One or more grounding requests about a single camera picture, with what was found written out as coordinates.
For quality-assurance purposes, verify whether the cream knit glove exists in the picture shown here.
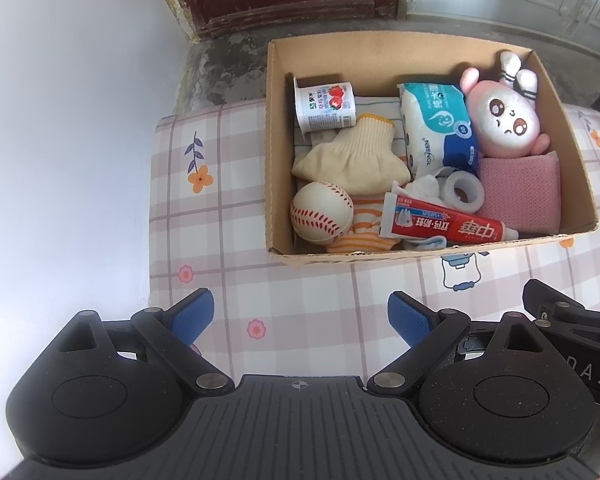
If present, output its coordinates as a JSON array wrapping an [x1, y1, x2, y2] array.
[[291, 114, 412, 196]]

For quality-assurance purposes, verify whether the red and white toothpaste tube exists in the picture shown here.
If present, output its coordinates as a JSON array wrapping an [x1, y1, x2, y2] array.
[[380, 192, 521, 241]]

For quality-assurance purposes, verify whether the white tape roll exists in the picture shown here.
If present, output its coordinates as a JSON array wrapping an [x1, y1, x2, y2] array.
[[440, 170, 483, 211]]

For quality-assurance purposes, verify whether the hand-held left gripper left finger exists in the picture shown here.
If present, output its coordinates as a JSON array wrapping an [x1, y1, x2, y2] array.
[[55, 289, 236, 396]]

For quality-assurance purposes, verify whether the white baseball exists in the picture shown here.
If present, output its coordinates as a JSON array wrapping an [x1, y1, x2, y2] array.
[[290, 181, 354, 247]]

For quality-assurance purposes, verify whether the orange striped cloth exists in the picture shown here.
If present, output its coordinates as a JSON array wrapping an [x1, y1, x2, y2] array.
[[327, 192, 398, 255]]

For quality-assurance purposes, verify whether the strawberry yogurt cup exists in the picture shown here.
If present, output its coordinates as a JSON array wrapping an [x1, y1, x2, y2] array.
[[293, 76, 357, 135]]

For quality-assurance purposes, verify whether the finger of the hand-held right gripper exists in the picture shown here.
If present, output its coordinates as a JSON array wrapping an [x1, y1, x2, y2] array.
[[522, 279, 600, 347]]

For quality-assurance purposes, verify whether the brown cardboard box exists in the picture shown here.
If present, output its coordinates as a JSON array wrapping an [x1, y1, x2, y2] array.
[[265, 30, 600, 267]]

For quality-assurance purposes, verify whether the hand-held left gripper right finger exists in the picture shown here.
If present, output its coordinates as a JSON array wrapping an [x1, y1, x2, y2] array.
[[367, 291, 551, 396]]

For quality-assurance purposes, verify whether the pink plush toy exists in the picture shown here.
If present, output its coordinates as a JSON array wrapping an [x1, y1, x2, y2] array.
[[459, 50, 551, 157]]

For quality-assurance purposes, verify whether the blue wet wipes pack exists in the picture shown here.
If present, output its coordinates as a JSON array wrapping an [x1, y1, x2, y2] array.
[[397, 81, 481, 173]]

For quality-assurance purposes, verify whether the pink knit cloth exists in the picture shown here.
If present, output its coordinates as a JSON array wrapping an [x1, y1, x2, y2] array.
[[477, 150, 563, 237]]

